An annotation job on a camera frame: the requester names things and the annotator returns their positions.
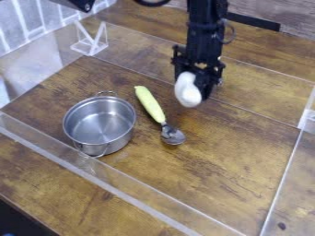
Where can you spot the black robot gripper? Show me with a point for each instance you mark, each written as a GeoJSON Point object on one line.
{"type": "Point", "coordinates": [197, 56]}

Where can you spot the red and white plush mushroom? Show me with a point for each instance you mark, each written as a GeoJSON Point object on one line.
{"type": "Point", "coordinates": [185, 90]}

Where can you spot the yellow handled metal spoon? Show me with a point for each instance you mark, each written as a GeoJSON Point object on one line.
{"type": "Point", "coordinates": [171, 135]}

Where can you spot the silver metal pot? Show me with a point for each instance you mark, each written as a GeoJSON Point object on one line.
{"type": "Point", "coordinates": [98, 124]}

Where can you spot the black strip on table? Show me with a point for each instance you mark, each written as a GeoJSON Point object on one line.
{"type": "Point", "coordinates": [256, 22]}

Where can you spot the clear acrylic bracket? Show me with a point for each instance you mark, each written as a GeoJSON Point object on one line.
{"type": "Point", "coordinates": [89, 45]}

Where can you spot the clear acrylic enclosure wall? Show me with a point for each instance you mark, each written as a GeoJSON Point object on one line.
{"type": "Point", "coordinates": [208, 187]}

